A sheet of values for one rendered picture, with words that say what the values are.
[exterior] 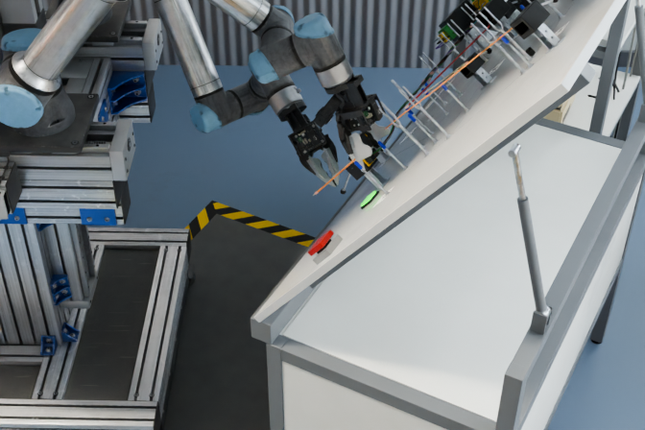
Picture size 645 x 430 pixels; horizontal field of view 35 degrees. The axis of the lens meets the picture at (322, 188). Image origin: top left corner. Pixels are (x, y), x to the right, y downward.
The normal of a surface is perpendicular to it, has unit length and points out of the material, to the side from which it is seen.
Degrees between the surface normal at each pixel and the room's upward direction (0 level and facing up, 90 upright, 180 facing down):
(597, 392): 0
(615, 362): 0
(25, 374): 0
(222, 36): 90
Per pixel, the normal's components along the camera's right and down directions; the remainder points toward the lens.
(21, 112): -0.05, 0.70
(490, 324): 0.00, -0.78
